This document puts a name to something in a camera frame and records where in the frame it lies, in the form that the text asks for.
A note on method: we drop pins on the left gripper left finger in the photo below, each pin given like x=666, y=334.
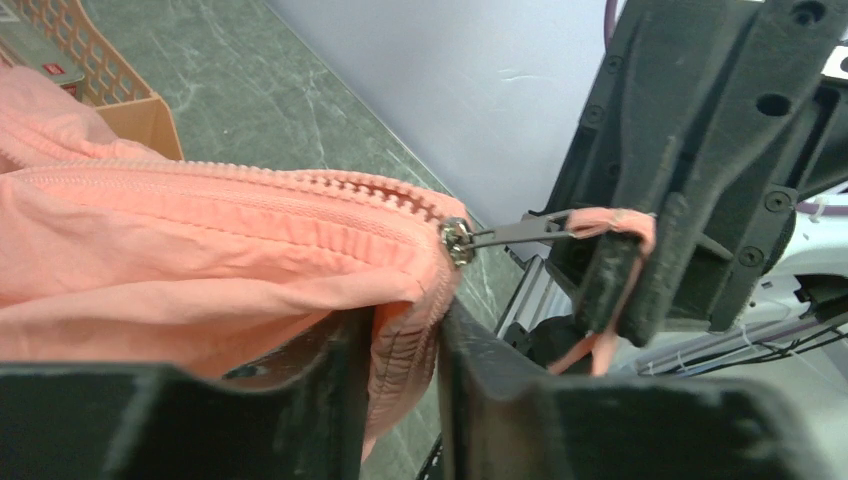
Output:
x=297, y=413

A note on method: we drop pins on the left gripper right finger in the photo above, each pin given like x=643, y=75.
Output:
x=503, y=417

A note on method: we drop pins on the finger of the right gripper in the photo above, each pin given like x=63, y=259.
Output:
x=704, y=99
x=597, y=272

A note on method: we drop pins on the pink zip-up jacket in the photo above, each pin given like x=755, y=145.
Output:
x=112, y=252

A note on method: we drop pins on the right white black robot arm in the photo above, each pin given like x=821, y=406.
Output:
x=801, y=228

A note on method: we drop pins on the orange four-slot file organizer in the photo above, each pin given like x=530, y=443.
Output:
x=131, y=108

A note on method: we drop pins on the aluminium frame rail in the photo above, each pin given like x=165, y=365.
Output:
x=537, y=298

